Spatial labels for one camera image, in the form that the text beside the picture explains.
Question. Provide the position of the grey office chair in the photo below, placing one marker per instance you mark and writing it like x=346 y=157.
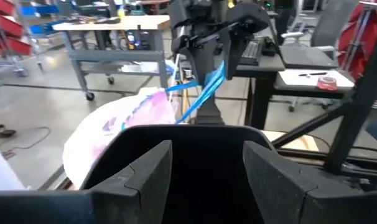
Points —
x=331 y=21

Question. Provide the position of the dark laptop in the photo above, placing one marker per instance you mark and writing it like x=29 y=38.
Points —
x=303 y=57

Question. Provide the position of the red tape roll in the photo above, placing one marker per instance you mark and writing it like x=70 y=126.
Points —
x=327 y=83

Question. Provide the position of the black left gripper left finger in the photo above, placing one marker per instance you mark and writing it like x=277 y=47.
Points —
x=114 y=205

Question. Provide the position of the white paper sheet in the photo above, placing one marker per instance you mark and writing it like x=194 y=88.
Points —
x=300 y=81

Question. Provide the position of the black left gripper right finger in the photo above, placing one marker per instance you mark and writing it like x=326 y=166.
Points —
x=300 y=205

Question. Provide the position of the blue storage bins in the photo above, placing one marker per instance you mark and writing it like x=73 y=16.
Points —
x=42 y=12

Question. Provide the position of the wooden top work table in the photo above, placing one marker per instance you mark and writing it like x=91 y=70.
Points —
x=114 y=23

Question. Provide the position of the dark plastic trash bin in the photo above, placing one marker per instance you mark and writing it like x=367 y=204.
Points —
x=207 y=161

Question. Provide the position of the black side desk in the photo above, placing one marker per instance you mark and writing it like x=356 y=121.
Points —
x=263 y=68

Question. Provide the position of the black pen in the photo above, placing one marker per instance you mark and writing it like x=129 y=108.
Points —
x=313 y=74

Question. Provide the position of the red storage rack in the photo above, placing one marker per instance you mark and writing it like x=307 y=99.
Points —
x=362 y=37

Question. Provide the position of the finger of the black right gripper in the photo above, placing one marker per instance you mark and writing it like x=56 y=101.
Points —
x=207 y=62
x=235 y=53

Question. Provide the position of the red bin rack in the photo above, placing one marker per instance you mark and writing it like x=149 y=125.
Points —
x=8 y=28

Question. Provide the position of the black keyboard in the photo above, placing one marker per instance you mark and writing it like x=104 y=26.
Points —
x=253 y=51

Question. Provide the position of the black rig frame beam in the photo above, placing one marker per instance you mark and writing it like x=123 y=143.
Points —
x=356 y=124

